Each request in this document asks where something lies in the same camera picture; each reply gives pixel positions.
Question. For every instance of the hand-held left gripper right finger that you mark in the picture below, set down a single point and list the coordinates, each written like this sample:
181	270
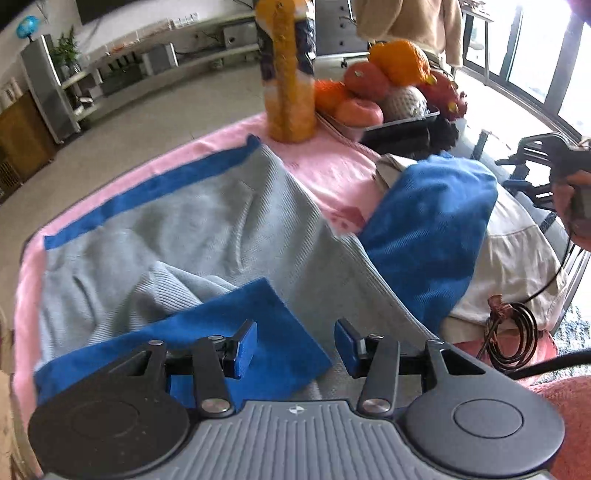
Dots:
346	350

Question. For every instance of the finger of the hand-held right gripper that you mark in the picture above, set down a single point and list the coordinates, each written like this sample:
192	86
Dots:
531	191
542	144

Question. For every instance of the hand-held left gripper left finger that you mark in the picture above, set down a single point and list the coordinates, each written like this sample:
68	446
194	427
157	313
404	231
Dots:
244	348

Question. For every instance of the grey and blue sweater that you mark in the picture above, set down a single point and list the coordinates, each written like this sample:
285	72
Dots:
184	240

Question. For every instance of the person's right hand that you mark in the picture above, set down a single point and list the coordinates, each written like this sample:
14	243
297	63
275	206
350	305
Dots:
564	203

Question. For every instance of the cream cloth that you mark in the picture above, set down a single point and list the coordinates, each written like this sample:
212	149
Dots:
512	258

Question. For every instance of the large window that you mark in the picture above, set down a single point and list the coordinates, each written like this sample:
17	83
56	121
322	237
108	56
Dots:
540	55

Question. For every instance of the pink dragon fruit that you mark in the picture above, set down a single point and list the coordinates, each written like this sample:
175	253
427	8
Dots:
445	97

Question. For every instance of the patterned rug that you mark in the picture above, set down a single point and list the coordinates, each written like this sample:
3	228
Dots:
579	332

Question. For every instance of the melon in foam net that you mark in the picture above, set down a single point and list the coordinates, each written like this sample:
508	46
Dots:
406	104

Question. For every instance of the black fruit tray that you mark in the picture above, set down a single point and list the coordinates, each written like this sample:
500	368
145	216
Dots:
397	131

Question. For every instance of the beige hanging jacket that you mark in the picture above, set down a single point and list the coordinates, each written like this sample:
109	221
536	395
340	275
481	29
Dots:
406	21

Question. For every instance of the pink printed blanket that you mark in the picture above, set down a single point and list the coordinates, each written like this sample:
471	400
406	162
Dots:
318	166

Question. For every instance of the pale red apple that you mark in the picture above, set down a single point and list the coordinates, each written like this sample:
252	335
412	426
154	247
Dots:
358	111

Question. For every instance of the dark red apple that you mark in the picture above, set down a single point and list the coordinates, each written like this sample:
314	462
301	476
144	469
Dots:
364	81

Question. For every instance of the person's coral pants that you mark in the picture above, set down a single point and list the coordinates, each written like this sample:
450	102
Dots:
568	415

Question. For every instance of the small orange tangerine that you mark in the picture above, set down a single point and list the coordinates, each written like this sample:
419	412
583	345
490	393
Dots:
330	94

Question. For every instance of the grey drawer cabinet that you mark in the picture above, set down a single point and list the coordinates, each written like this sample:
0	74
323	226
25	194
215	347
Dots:
332	32

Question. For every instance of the orange juice bottle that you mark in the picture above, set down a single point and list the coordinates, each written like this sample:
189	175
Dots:
288	92

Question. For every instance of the black media receiver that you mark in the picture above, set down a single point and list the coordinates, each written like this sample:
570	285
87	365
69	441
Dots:
122	79

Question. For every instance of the metal television stand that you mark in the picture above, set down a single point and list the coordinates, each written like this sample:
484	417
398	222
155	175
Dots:
217	53

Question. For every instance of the small silver speaker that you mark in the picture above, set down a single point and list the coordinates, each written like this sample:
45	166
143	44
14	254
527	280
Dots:
159	59

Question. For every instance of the brown wooden cabinet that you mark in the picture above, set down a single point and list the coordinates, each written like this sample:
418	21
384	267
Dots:
23	134

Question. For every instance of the grey subwoofer box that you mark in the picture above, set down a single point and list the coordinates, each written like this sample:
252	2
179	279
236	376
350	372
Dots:
240	33

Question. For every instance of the silver tower speaker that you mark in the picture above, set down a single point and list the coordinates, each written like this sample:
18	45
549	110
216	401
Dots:
48	92

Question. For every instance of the white paper roll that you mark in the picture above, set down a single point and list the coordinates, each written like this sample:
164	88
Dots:
4	98
14	91

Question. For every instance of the green potted plant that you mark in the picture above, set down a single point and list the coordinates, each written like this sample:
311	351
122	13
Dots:
67	48

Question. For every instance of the blue globe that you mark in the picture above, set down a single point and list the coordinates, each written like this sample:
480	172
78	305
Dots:
26	25

